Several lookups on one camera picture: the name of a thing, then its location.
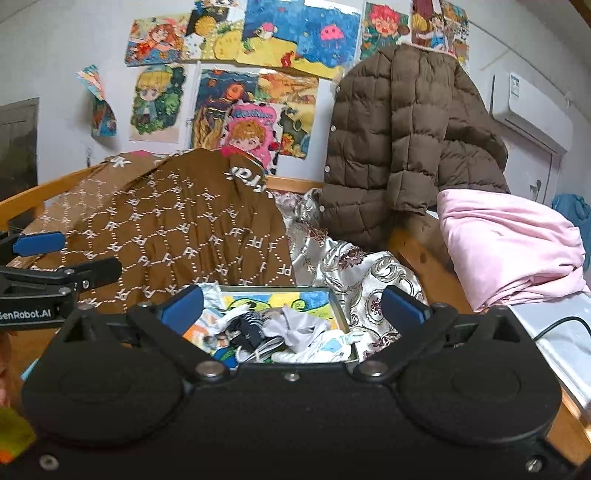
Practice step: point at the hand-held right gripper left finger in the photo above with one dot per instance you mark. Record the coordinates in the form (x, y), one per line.
(182, 304)

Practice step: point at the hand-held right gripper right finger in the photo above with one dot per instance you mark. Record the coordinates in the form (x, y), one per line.
(404, 307)

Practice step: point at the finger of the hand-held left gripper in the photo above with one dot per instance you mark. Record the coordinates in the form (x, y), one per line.
(39, 243)
(92, 273)

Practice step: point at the white cartoon face cloth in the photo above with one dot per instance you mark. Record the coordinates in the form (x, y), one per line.
(212, 337)

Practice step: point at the grey tray box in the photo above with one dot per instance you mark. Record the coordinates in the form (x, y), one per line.
(344, 318)

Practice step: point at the silver floral bedsheet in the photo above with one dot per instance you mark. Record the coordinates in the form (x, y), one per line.
(369, 272)

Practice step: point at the black white striped sock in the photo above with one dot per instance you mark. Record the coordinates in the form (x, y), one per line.
(249, 325)

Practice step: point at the brown patterned quilt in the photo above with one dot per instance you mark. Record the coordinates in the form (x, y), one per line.
(175, 221)

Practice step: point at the grey cloth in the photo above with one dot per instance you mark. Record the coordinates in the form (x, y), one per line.
(295, 328)

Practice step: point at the pink folded cloth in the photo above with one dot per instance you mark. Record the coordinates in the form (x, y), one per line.
(508, 244)

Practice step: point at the colourful striped blanket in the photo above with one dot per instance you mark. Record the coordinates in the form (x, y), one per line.
(14, 434)

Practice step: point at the folded colourful paper poster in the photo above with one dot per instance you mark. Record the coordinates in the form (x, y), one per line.
(99, 106)

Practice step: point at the brown puffer jacket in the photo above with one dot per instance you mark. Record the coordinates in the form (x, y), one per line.
(392, 138)

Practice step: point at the pink cartoon child poster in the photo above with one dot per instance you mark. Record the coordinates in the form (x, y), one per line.
(249, 134)

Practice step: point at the blond child green poster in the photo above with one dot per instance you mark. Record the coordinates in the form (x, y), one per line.
(157, 101)

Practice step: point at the dark blue orange swirl poster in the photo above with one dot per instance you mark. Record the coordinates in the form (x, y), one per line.
(221, 106)

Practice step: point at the dark yellow figure poster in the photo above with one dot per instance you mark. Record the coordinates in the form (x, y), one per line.
(293, 131)

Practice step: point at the white air conditioner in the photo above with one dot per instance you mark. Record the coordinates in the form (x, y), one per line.
(531, 110)

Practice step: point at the red-haired mermaid girl poster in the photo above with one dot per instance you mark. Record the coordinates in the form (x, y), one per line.
(157, 41)

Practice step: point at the orange landscape poster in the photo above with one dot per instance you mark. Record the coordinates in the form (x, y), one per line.
(286, 88)

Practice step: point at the black and yellow dotted poster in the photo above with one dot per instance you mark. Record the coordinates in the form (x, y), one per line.
(214, 32)

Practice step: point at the cartoon children poster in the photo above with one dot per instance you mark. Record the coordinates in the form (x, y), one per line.
(443, 27)

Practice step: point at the red-haired child face poster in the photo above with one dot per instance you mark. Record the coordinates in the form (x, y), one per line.
(383, 25)

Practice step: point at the blue sea jellyfish poster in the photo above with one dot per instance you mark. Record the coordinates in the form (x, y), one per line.
(300, 32)

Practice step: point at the wooden bed frame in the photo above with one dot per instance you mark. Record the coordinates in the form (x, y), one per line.
(415, 258)

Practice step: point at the dark wall panel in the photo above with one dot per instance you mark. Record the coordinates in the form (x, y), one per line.
(18, 147)

